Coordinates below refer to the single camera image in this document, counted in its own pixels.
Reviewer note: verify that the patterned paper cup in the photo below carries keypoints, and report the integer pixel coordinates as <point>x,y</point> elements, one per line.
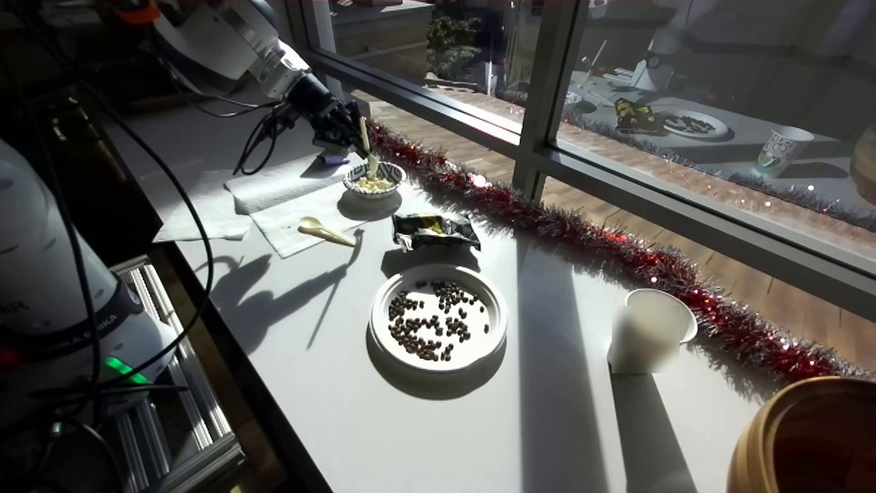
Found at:
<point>644,333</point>

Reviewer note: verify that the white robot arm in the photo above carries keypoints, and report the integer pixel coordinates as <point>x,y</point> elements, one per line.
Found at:
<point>57,249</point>

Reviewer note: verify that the aluminium rail frame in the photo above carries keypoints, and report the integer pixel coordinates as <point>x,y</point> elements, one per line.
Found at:
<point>183,413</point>

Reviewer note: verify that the wooden bowl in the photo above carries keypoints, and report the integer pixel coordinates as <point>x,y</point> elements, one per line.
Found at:
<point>804,439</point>

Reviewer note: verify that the red tinsel garland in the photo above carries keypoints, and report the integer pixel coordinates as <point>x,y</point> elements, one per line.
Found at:
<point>639,261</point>

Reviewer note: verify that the grey window frame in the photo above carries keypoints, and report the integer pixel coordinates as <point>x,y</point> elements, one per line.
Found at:
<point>550,92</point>

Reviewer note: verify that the small white food bowl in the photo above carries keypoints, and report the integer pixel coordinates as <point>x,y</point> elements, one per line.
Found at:
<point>373,184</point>

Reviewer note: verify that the black yellow snack bag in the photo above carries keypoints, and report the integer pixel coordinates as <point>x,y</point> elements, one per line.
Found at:
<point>436,231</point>

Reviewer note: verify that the white plate with beans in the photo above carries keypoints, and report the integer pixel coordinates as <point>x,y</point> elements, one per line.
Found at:
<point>436,318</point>

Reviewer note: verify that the green potted plant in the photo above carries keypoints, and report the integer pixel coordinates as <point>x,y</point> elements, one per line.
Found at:
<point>468,38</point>

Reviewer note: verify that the large white paper towel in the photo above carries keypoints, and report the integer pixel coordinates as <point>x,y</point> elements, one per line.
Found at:
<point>284,206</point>

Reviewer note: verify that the cream plastic spoon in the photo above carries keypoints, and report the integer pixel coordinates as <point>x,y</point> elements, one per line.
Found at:
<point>325,231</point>

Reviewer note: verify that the small white paper towel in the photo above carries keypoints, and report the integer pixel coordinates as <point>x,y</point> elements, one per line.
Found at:
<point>202,229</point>

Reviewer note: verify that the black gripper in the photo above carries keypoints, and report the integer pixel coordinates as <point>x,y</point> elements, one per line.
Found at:
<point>333,113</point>

